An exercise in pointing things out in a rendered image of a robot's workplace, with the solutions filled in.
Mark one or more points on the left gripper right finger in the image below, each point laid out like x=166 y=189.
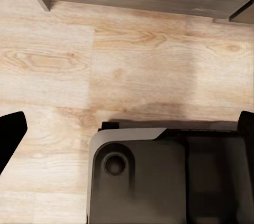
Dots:
x=246 y=127

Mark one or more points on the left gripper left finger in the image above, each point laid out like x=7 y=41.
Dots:
x=12 y=129

